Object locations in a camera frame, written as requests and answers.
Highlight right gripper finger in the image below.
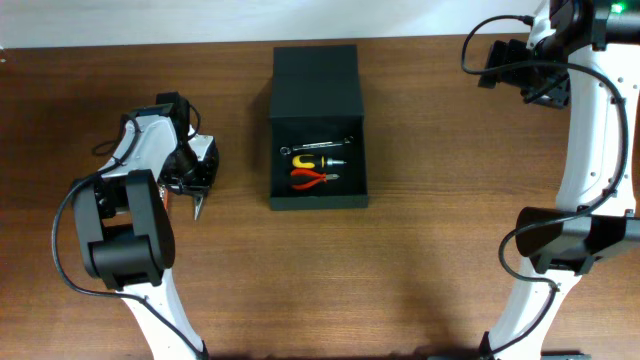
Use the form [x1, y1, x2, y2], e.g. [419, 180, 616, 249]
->
[478, 40, 507, 89]
[504, 39, 531, 85]

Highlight orange black needle-nose pliers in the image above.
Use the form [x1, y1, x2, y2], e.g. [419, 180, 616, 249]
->
[193, 194, 207, 221]

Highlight silver combination wrench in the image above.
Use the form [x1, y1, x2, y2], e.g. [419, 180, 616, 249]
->
[280, 136, 354, 155]

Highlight yellow black screwdriver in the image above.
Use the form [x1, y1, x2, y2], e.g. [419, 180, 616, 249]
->
[292, 154, 347, 169]

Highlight small red cutting pliers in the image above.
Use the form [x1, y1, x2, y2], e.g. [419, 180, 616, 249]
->
[290, 168, 340, 191]

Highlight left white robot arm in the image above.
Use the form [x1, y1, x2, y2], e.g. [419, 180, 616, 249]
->
[63, 92, 219, 359]

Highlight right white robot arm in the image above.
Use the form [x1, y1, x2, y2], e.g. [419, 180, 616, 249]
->
[477, 0, 639, 359]

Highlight black open box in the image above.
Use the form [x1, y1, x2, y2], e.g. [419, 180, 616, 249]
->
[269, 45, 369, 211]

